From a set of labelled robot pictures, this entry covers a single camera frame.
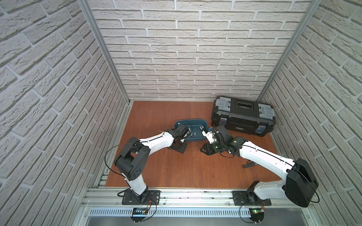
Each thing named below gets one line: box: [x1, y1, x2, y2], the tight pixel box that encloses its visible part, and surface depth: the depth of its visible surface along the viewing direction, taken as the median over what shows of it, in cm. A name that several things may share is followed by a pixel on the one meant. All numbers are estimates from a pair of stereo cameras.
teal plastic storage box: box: [174, 119, 209, 142], surface depth 100 cm
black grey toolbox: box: [211, 95, 277, 137], surface depth 93 cm
